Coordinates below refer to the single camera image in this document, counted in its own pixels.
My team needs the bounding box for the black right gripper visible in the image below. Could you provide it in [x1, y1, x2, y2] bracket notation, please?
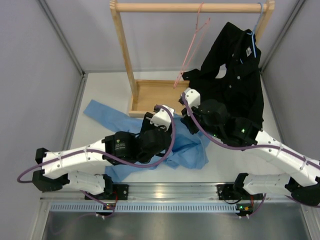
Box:
[181, 103, 223, 140]

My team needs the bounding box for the light blue shirt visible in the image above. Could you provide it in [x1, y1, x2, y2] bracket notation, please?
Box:
[84, 100, 209, 170]

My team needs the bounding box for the pink wire hanger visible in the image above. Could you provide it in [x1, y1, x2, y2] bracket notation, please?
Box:
[173, 2, 211, 89]

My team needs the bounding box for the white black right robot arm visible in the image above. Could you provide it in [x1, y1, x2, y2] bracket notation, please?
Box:
[181, 94, 320, 208]

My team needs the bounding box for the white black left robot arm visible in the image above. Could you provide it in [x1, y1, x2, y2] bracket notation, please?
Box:
[31, 109, 173, 200]

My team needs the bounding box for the black shirt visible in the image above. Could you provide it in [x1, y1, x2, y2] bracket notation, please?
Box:
[182, 22, 264, 127]

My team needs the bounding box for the wooden clothes rack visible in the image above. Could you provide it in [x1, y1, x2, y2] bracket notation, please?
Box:
[109, 0, 275, 118]

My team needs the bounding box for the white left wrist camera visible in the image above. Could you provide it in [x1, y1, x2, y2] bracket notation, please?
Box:
[150, 105, 175, 130]

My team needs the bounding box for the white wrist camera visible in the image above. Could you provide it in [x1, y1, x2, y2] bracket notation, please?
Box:
[150, 105, 175, 130]
[183, 87, 201, 108]

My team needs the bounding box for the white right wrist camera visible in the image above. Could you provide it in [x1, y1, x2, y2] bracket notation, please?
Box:
[183, 87, 201, 108]

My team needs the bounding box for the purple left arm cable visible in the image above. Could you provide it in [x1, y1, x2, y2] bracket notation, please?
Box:
[16, 104, 177, 218]

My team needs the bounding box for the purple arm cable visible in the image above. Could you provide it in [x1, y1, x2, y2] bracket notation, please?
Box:
[16, 104, 177, 218]
[181, 92, 320, 218]

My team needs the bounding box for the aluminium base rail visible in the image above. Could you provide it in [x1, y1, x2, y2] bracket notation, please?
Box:
[40, 182, 290, 202]

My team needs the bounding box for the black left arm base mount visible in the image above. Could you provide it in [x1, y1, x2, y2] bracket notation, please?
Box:
[89, 183, 129, 201]

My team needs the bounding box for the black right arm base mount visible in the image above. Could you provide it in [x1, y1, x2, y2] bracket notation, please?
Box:
[217, 173, 252, 203]

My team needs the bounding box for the blue wire hanger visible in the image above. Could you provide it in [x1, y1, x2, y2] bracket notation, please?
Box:
[238, 2, 264, 64]

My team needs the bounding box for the slotted grey cable duct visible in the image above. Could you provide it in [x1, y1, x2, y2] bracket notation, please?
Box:
[50, 201, 240, 213]

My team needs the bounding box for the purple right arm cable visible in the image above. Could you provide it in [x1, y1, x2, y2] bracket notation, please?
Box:
[181, 92, 320, 218]

